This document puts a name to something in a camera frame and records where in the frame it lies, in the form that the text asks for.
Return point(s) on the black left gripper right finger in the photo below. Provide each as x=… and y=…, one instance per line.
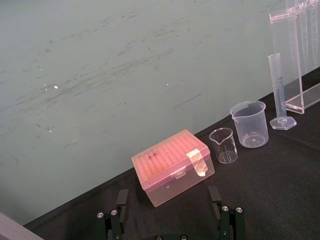
x=226, y=215

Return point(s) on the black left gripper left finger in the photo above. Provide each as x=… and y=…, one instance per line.
x=117, y=215

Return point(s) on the small clear glass beaker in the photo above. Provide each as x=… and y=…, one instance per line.
x=223, y=146

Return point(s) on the large clear plastic beaker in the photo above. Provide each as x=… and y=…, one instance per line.
x=250, y=125

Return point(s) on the clear acrylic rack stand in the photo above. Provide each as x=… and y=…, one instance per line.
x=295, y=50

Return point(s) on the black table cloth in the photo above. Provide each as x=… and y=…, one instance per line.
x=225, y=190

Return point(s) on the strip of clear tape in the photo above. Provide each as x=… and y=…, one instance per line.
x=197, y=162

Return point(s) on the pink translucent pipette tip box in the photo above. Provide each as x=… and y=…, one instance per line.
x=172, y=166

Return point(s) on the grey box corner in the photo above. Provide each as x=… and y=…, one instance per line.
x=12, y=228

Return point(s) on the clear plastic graduated cylinder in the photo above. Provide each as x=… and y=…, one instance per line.
x=280, y=95

